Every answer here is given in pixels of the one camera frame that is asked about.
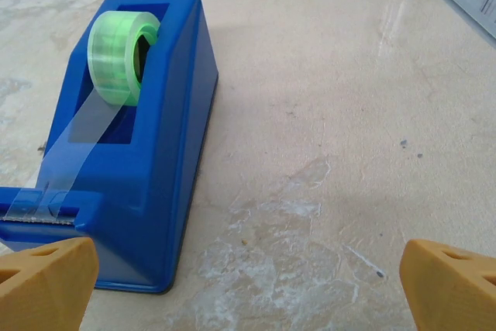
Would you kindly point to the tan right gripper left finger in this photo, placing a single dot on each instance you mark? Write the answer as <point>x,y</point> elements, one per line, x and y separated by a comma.
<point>42,288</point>

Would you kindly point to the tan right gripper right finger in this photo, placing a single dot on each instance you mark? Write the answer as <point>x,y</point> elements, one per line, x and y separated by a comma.
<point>453,296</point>

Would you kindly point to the green clear tape roll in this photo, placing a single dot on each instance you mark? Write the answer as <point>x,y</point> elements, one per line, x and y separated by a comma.
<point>110,59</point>

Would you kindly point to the blue tape dispenser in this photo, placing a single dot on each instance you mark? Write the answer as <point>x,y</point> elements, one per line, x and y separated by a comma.
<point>162,160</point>

